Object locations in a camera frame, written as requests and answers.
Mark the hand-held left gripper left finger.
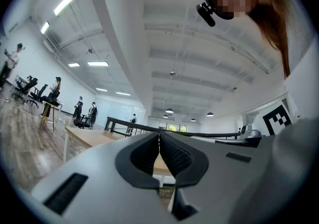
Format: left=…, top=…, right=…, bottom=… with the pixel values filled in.
left=31, top=131, right=180, bottom=224

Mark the white table leg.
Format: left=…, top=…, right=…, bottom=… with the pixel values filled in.
left=157, top=174, right=176, bottom=189

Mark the black office chair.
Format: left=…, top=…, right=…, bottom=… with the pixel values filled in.
left=11, top=77, right=38, bottom=105
left=26, top=84, right=49, bottom=109
left=73, top=105, right=92, bottom=129

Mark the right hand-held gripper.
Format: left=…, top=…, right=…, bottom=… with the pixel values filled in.
left=238, top=101, right=295, bottom=148

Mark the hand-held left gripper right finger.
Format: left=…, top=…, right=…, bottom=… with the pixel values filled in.
left=159, top=131, right=277, bottom=224

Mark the window with green view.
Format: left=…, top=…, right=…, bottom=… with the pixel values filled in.
left=166, top=123, right=188, bottom=133

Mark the black head-mounted camera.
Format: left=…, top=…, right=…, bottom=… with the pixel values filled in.
left=195, top=0, right=236, bottom=27

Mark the person's gray shirt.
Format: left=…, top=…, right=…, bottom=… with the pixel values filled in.
left=264, top=115, right=319, bottom=224

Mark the yellow wooden stool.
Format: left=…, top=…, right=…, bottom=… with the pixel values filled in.
left=38, top=101, right=60, bottom=132

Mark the white desk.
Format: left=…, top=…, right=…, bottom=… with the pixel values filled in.
left=14, top=74, right=33, bottom=90

